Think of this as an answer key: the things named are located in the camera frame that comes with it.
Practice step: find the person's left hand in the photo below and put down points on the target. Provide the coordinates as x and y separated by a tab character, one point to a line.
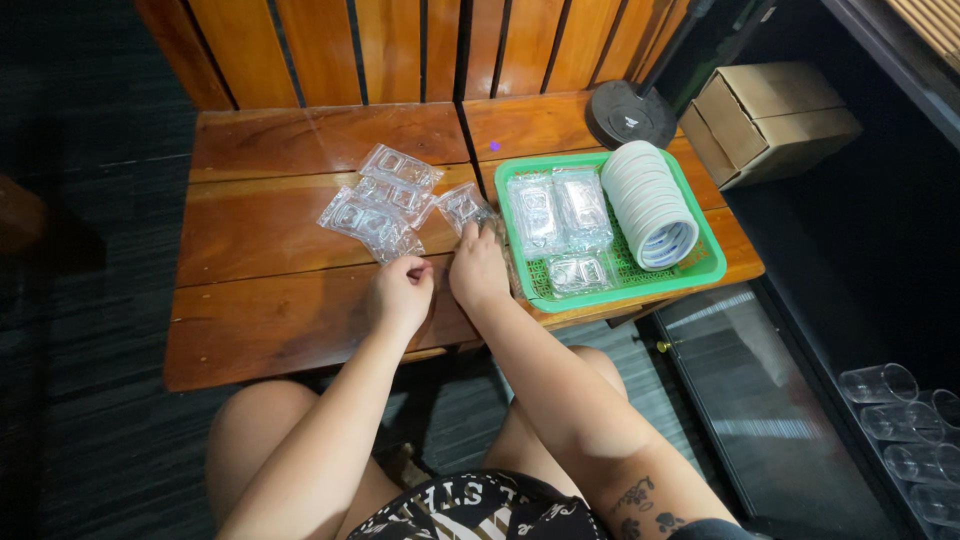
397	296

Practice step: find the person's right hand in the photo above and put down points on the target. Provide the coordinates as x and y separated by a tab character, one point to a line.
478	270

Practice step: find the person's left fingers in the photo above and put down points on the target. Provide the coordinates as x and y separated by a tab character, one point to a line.
420	271

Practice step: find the person's right fingers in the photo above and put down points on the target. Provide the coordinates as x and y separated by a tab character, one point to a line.
472	234

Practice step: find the clear plastic packet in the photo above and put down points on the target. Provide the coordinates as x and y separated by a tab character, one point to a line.
401	245
401	166
396	198
583	206
577	274
461	204
358	217
532	215

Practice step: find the green plastic tray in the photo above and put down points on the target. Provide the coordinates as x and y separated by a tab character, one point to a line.
622	281

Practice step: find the stack of white saucers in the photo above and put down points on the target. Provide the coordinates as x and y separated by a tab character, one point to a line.
651	202

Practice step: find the black round-base stand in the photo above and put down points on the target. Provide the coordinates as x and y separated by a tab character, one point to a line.
630	114

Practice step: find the person's right leg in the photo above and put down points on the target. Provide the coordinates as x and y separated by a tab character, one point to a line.
555	420

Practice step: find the person's leg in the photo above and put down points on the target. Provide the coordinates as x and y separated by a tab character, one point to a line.
262	442
555	420

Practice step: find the wooden slatted bench back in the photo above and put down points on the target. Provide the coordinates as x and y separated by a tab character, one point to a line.
322	49
555	41

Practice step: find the person's left leg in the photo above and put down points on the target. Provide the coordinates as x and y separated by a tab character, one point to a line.
262	442

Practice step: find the black patterned shorts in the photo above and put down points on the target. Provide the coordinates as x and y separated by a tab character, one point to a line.
480	510

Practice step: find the brown cardboard box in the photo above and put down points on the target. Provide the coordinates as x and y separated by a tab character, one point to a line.
765	120

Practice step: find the black glass-door cabinet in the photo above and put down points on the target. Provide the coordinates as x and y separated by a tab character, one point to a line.
780	405

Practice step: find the clear plastic cup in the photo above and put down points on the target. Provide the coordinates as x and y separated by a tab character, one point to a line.
937	504
902	422
948	406
924	463
877	383

